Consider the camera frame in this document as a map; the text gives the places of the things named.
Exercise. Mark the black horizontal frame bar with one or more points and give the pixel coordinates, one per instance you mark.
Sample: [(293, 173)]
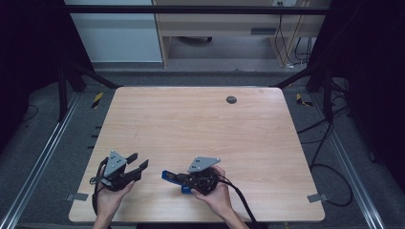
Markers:
[(191, 9)]

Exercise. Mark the person's right hand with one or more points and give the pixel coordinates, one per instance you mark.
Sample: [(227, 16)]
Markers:
[(216, 197)]

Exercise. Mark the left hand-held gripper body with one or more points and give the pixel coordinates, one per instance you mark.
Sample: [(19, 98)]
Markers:
[(115, 171)]

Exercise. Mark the aluminium floor rail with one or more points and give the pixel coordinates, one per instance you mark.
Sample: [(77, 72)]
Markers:
[(38, 165), (353, 178)]

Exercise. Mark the person's left hand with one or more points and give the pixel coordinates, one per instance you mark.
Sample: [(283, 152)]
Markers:
[(110, 200)]

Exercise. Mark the light wooden desk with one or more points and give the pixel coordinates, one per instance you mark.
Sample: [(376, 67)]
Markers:
[(223, 24)]

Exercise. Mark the white cabinet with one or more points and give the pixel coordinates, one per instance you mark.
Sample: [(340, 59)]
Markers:
[(117, 35)]

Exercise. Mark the grey table corner bracket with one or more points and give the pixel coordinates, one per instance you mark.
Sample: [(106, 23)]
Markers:
[(317, 198), (76, 197)]

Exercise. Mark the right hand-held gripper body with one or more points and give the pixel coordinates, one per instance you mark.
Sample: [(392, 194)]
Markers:
[(203, 178)]

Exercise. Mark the black metal frame stand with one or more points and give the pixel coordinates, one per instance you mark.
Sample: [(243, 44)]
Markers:
[(328, 95), (62, 95)]

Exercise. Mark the blue stapler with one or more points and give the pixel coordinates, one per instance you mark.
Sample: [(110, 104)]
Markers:
[(170, 177)]

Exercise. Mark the black curtain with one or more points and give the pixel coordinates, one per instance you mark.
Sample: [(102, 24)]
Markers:
[(28, 47), (372, 63)]

